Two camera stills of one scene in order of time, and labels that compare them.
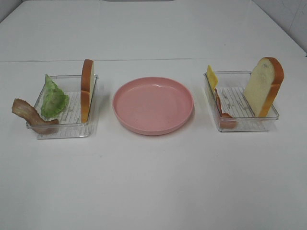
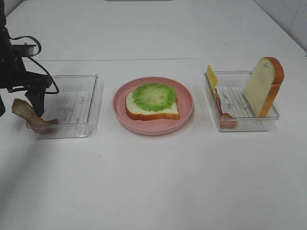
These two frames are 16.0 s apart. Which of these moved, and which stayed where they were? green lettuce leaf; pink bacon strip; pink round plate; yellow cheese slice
Moved: green lettuce leaf
Stayed: pink bacon strip; pink round plate; yellow cheese slice
